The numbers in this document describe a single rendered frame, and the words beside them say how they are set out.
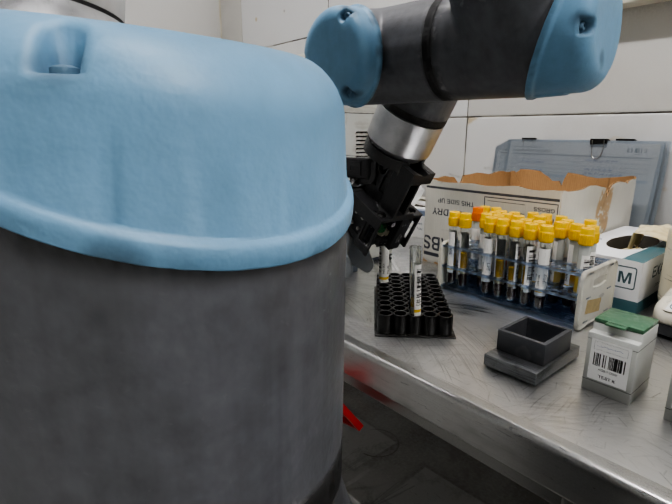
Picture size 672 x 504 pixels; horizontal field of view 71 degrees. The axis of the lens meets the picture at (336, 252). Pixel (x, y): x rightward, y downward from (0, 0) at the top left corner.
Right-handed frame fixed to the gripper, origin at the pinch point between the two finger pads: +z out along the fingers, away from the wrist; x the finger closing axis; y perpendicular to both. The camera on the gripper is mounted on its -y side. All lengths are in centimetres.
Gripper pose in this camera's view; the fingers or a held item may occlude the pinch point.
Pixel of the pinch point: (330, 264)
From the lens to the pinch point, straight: 66.2
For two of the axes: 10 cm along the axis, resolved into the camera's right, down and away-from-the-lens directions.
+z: -3.2, 7.4, 5.8
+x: 7.6, -1.6, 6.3
